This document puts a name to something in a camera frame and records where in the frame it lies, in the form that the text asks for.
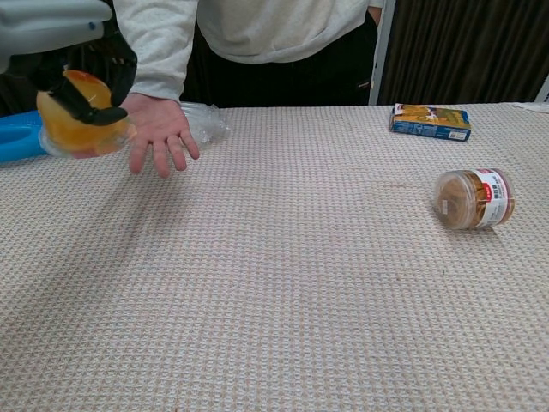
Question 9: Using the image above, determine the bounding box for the clear plastic bag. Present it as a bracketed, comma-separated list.
[178, 101, 233, 150]

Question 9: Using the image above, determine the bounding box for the dark brown curtain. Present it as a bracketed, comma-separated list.
[377, 0, 549, 106]

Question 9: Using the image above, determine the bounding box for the blue plastic object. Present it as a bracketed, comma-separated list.
[0, 110, 49, 164]

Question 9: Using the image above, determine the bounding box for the person's torso in grey sweatshirt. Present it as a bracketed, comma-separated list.
[195, 0, 385, 65]

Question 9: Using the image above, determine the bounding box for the person's bare hand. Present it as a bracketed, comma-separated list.
[115, 92, 201, 179]

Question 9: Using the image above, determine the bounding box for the clear jar of rubber bands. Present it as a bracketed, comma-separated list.
[434, 167, 516, 231]

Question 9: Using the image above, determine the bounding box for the woven beige tablecloth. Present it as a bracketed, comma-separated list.
[0, 100, 549, 412]

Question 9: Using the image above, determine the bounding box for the white metal frame post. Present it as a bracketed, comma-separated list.
[368, 0, 396, 106]

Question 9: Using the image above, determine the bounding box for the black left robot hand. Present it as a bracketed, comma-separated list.
[32, 20, 139, 127]

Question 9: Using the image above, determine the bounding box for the person's grey sleeved forearm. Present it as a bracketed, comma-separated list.
[112, 0, 199, 102]

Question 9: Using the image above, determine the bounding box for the blue and yellow carton box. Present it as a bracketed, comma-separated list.
[389, 103, 473, 143]

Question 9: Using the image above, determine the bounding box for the orange fruit cup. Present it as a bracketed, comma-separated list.
[35, 70, 138, 160]

